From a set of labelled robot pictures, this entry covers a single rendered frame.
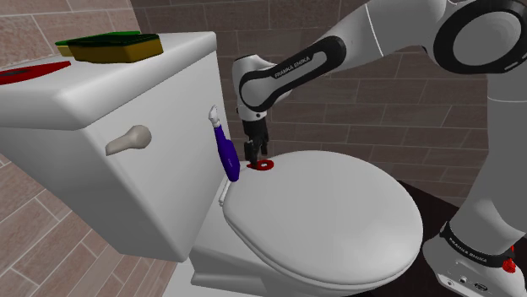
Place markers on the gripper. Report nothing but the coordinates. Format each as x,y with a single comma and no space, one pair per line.
255,132

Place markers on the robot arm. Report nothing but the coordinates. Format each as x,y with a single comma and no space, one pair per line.
486,135

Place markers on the blue electric toothbrush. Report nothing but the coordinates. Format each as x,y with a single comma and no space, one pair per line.
227,154

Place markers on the white toilet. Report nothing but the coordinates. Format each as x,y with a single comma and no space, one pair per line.
164,123

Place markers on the yellow green sponge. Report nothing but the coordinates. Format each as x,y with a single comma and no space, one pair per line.
115,48

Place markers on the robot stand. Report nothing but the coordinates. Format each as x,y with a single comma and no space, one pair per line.
428,205

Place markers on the red flat disc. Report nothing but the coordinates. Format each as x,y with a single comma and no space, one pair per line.
29,72

